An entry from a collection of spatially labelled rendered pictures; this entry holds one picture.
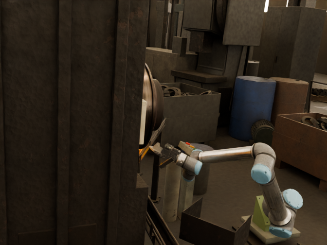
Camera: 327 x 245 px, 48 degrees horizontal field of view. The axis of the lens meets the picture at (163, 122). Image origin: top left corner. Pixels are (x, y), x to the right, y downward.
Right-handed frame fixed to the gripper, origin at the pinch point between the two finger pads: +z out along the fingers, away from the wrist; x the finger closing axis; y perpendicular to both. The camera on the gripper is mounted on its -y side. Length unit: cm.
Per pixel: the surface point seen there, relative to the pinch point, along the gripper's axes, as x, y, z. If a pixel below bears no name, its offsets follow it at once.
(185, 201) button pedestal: -44, -48, -39
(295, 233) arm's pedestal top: -31, -23, -122
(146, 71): 56, 59, 10
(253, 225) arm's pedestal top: -30, -33, -92
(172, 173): -31.0, -24.1, -20.5
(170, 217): -31, -60, -33
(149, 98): 65, 50, 2
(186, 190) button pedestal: -44, -38, -36
